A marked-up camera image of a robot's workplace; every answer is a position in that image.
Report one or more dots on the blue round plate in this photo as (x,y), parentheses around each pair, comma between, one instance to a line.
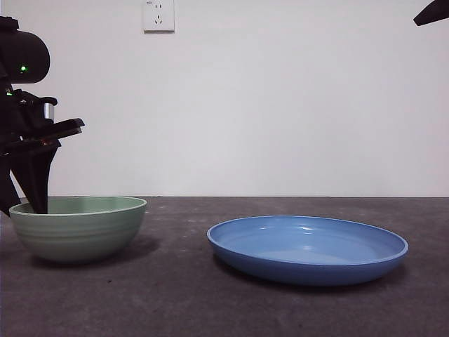
(305,267)

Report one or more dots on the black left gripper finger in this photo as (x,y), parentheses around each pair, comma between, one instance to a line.
(38,182)
(6,186)

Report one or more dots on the white wall socket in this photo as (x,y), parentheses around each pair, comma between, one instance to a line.
(158,17)

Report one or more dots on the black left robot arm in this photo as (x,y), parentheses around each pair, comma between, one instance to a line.
(24,49)

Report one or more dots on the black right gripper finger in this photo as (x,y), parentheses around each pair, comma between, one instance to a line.
(433,14)

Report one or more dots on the green ribbed bowl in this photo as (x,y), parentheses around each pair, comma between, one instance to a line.
(84,238)

